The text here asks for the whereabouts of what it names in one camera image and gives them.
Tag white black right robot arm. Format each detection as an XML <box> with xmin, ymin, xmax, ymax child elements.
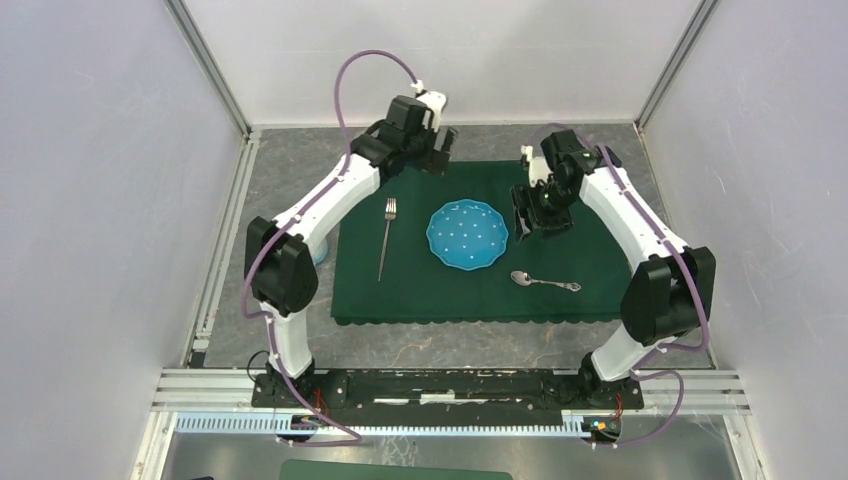
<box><xmin>510</xmin><ymin>126</ymin><xmax>717</xmax><ymax>408</ymax></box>

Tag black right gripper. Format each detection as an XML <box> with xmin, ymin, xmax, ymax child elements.
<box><xmin>511</xmin><ymin>180</ymin><xmax>578</xmax><ymax>244</ymax></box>

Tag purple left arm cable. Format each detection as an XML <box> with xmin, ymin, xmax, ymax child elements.
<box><xmin>238</xmin><ymin>49</ymin><xmax>425</xmax><ymax>447</ymax></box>

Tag blue slotted cable duct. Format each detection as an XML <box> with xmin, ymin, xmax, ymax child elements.
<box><xmin>175</xmin><ymin>412</ymin><xmax>590</xmax><ymax>439</ymax></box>

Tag green mat at bottom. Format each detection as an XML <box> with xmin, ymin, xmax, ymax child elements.
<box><xmin>279</xmin><ymin>459</ymin><xmax>512</xmax><ymax>480</ymax></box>

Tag dark green cloth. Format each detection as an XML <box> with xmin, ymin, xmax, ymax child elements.
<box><xmin>331</xmin><ymin>160</ymin><xmax>631</xmax><ymax>325</ymax></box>

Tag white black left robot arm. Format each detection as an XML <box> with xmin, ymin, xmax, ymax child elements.
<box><xmin>243</xmin><ymin>90</ymin><xmax>457</xmax><ymax>408</ymax></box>

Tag blue polka dot plate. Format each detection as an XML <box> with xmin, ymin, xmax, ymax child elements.
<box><xmin>425</xmin><ymin>199</ymin><xmax>510</xmax><ymax>272</ymax></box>

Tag silver spoon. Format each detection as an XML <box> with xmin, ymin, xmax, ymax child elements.
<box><xmin>510</xmin><ymin>270</ymin><xmax>582</xmax><ymax>292</ymax></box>

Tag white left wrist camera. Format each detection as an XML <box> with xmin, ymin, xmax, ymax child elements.
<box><xmin>415</xmin><ymin>90</ymin><xmax>448</xmax><ymax>132</ymax></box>

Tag aluminium frame rails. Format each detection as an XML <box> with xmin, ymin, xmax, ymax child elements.
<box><xmin>129</xmin><ymin>0</ymin><xmax>773</xmax><ymax>480</ymax></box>

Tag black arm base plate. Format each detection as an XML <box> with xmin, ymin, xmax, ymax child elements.
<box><xmin>251</xmin><ymin>369</ymin><xmax>645</xmax><ymax>427</ymax></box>

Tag white blue mug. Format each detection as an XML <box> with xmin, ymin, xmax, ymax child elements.
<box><xmin>311</xmin><ymin>238</ymin><xmax>329</xmax><ymax>265</ymax></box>

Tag silver fork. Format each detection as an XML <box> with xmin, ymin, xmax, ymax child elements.
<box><xmin>378</xmin><ymin>197</ymin><xmax>398</xmax><ymax>281</ymax></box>

